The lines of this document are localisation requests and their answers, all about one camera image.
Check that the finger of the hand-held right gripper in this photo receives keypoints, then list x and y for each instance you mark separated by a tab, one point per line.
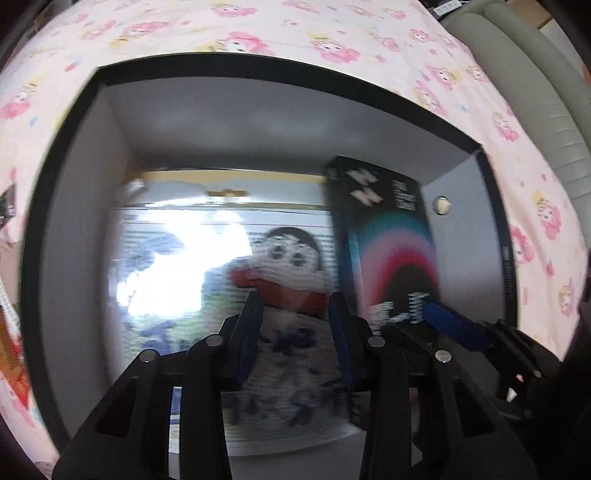
411	337
452	321

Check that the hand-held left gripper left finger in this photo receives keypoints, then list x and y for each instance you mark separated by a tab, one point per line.
247	332

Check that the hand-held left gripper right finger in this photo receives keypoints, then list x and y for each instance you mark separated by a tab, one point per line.
341	341

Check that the cartoon boy picture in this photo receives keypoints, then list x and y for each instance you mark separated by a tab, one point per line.
286	258

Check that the black rainbow-print card box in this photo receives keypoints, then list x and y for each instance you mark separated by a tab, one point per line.
392	249

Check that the black cardboard box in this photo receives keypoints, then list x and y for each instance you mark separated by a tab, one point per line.
277	124

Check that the grey padded headboard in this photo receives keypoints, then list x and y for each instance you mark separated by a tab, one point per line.
531	92

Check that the pink cartoon-print blanket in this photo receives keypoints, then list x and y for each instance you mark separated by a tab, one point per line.
277	27

